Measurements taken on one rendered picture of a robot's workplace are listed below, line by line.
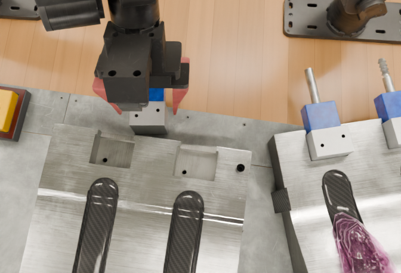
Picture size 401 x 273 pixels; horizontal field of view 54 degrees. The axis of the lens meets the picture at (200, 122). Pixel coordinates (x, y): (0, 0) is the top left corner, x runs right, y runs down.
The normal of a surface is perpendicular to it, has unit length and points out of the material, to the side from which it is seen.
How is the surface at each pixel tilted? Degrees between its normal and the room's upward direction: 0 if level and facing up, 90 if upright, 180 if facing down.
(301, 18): 0
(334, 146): 0
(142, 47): 29
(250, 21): 0
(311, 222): 19
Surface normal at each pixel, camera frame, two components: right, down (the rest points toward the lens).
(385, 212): -0.06, -0.58
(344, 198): -0.11, -0.26
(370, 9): 0.24, 0.94
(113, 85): 0.00, 0.72
